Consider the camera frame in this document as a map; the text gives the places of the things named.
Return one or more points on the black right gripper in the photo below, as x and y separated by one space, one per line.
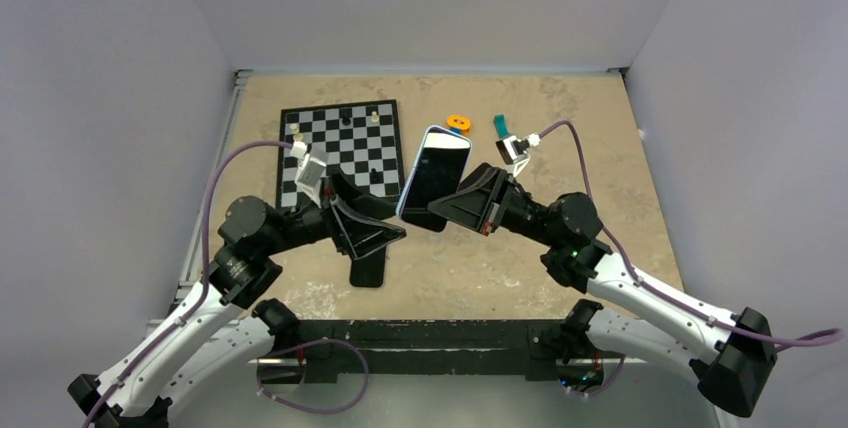
476 207

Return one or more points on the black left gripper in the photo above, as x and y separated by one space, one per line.
350 231

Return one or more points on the phone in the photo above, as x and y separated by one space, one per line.
436 173

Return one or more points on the black phone case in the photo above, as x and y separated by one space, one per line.
369 271

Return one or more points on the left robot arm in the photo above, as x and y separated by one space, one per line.
226 318

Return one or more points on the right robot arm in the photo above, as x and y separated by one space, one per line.
730 353

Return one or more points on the black chess piece near right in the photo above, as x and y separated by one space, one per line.
375 176

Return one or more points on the teal curved block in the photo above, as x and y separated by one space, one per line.
500 125

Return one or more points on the black white chessboard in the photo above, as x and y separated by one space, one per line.
357 148

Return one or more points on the white chess piece tall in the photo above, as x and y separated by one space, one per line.
296 133

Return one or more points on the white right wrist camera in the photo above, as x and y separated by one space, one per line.
515 151

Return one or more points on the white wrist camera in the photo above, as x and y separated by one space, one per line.
312 163
515 151

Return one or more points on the orange ring block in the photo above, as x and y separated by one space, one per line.
458 123

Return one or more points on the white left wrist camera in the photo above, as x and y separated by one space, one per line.
312 163

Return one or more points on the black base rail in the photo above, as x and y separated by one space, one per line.
319 351

